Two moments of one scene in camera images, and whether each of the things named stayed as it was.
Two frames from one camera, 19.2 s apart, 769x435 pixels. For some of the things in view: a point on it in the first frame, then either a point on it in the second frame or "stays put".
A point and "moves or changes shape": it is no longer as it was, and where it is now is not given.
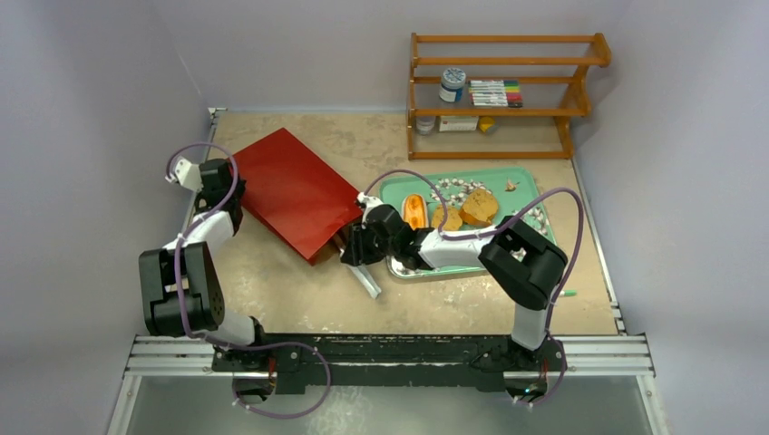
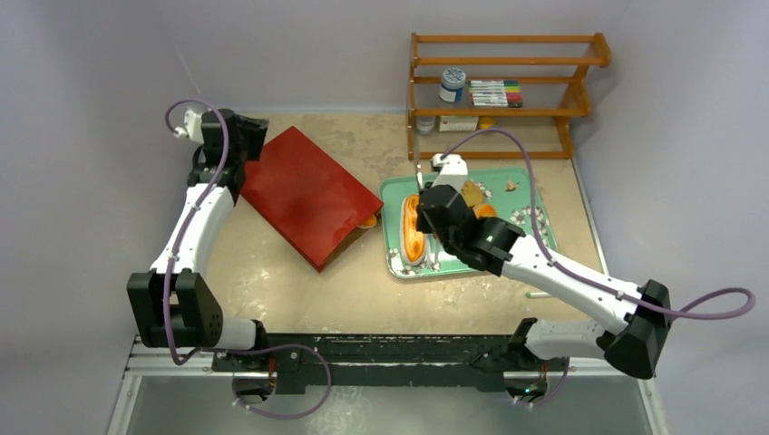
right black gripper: x=354 y=249 → x=429 y=216
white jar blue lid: x=452 y=87 stays put
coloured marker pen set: x=495 y=93 stays put
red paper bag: x=293 y=198 moves or changes shape
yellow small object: x=485 y=123 stays put
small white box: x=458 y=123 stays put
